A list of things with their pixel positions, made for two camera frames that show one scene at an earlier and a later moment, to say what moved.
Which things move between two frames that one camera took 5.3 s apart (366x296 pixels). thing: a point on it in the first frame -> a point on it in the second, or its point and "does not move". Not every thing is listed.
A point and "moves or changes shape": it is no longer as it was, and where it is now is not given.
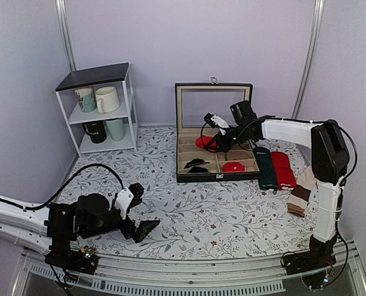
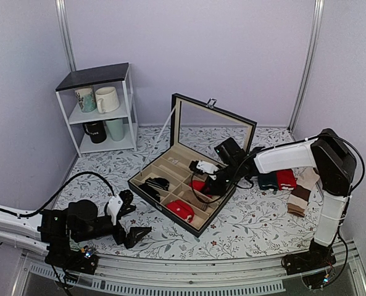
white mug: (107, 100) does not move
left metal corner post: (61, 8) does not move
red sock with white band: (284, 174) does not move
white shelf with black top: (99, 105) does not move
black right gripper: (221, 143) -> (217, 189)
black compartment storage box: (192, 102) moves or changes shape
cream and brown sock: (297, 201) does not move
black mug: (97, 131) does not move
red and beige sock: (205, 140) -> (199, 185)
